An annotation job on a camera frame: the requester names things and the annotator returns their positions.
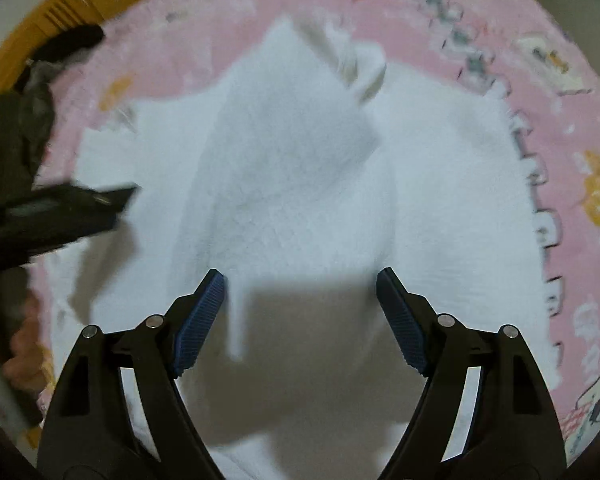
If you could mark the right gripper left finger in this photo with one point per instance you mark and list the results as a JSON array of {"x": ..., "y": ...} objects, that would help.
[{"x": 116, "y": 411}]

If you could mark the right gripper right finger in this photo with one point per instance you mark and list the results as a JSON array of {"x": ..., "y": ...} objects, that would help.
[{"x": 485, "y": 411}]

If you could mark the white zip hoodie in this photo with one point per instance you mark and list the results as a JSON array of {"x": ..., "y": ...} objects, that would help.
[{"x": 309, "y": 166}]

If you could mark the person's left hand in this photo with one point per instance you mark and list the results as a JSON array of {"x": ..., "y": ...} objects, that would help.
[{"x": 24, "y": 370}]

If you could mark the dark olive jacket pile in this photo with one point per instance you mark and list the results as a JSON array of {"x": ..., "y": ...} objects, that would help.
[{"x": 27, "y": 116}]

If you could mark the black garment on headboard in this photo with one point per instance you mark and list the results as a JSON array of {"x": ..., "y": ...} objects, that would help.
[{"x": 67, "y": 43}]

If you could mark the wooden headboard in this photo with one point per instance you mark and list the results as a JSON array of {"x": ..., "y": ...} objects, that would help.
[{"x": 47, "y": 20}]

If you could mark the pink patterned bed blanket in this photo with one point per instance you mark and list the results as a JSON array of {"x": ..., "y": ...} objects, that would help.
[{"x": 507, "y": 48}]

